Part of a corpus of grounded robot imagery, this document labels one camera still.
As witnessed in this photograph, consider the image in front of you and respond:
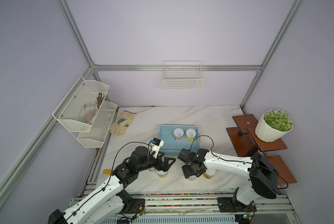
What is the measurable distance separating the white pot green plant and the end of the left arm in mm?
483

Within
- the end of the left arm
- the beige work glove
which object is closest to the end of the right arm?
the end of the left arm

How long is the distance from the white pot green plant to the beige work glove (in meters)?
0.91

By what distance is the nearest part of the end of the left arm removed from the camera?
56cm

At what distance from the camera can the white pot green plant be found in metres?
0.66

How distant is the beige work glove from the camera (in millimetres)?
1063
